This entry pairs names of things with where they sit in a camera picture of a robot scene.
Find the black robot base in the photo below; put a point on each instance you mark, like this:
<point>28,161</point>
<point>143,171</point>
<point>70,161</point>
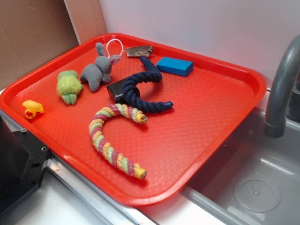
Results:
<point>23,159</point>

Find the red plastic tray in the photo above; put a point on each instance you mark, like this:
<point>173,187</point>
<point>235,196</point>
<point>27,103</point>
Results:
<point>209,104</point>

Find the black rectangular block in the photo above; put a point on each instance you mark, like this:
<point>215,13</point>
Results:
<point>115,91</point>

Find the blue rectangular block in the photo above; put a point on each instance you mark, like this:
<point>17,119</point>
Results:
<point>175,66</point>

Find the brown wood piece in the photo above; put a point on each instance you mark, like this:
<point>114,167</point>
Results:
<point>139,51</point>

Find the grey plush bunny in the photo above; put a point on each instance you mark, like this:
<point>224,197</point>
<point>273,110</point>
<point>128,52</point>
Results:
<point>100,71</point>

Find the green plush toy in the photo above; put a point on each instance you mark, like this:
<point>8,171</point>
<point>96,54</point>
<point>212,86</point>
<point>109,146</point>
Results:
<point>69,86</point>

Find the yellow rubber duck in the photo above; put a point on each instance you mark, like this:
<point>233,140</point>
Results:
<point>32,108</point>

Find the grey toy sink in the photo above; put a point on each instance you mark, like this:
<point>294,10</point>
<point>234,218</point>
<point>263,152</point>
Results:
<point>250,180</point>

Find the grey toy faucet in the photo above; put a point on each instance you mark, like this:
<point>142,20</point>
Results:
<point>284,98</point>

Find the brown cardboard panel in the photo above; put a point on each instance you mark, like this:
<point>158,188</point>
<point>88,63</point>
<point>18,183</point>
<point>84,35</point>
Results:
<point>32,33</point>

